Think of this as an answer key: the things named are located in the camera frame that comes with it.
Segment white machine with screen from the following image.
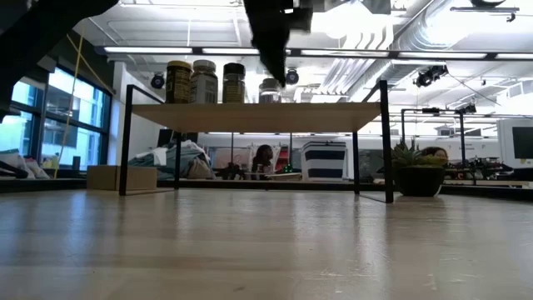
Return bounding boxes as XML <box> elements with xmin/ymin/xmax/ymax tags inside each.
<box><xmin>497</xmin><ymin>118</ymin><xmax>533</xmax><ymax>170</ymax></box>

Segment brown cardboard box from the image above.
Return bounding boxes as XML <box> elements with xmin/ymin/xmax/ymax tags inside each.
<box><xmin>86</xmin><ymin>165</ymin><xmax>158</xmax><ymax>192</ymax></box>

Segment grey fabric pile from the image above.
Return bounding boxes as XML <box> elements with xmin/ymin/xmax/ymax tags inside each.
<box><xmin>127</xmin><ymin>139</ymin><xmax>217</xmax><ymax>181</ymax></box>

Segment small clear spice jar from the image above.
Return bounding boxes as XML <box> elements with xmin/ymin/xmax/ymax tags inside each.
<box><xmin>258</xmin><ymin>77</ymin><xmax>282</xmax><ymax>104</ymax></box>

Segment white and black striped container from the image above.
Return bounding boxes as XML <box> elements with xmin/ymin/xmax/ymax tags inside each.
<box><xmin>300</xmin><ymin>140</ymin><xmax>348</xmax><ymax>182</ymax></box>

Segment person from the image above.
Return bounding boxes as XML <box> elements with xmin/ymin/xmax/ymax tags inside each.
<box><xmin>249</xmin><ymin>143</ymin><xmax>276</xmax><ymax>181</ymax></box>
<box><xmin>420</xmin><ymin>146</ymin><xmax>450</xmax><ymax>168</ymax></box>

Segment yellow cable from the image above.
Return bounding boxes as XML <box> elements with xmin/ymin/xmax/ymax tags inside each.
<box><xmin>52</xmin><ymin>28</ymin><xmax>117</xmax><ymax>179</ymax></box>

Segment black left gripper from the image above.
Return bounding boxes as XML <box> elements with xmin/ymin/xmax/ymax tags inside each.
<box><xmin>243</xmin><ymin>0</ymin><xmax>313</xmax><ymax>88</ymax></box>

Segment potted succulent plant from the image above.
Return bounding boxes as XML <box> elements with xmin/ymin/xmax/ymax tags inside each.
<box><xmin>390</xmin><ymin>138</ymin><xmax>447</xmax><ymax>198</ymax></box>

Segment black background rig frame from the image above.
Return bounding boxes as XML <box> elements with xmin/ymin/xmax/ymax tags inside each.
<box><xmin>400</xmin><ymin>106</ymin><xmax>478</xmax><ymax>184</ymax></box>

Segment black ceiling spotlight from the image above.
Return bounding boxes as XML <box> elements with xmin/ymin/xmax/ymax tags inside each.
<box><xmin>414</xmin><ymin>64</ymin><xmax>450</xmax><ymax>88</ymax></box>

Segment pile of bags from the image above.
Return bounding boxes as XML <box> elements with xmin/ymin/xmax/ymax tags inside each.
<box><xmin>0</xmin><ymin>148</ymin><xmax>51</xmax><ymax>180</ymax></box>

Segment wooden shelf with black frame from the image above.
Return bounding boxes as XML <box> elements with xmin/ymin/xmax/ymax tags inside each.
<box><xmin>118</xmin><ymin>79</ymin><xmax>395</xmax><ymax>204</ymax></box>

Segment white-lid spice jar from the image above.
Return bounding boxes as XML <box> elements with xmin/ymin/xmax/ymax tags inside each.
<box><xmin>190</xmin><ymin>59</ymin><xmax>219</xmax><ymax>104</ymax></box>

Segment yellow-lid dark spice bottle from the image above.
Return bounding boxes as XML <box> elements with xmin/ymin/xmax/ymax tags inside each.
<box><xmin>165</xmin><ymin>60</ymin><xmax>193</xmax><ymax>104</ymax></box>

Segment black-lid spice jar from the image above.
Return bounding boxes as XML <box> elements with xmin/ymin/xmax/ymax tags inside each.
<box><xmin>222</xmin><ymin>62</ymin><xmax>247</xmax><ymax>104</ymax></box>

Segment black background robot arms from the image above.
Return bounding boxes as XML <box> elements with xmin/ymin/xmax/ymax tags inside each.
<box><xmin>444</xmin><ymin>157</ymin><xmax>516</xmax><ymax>178</ymax></box>

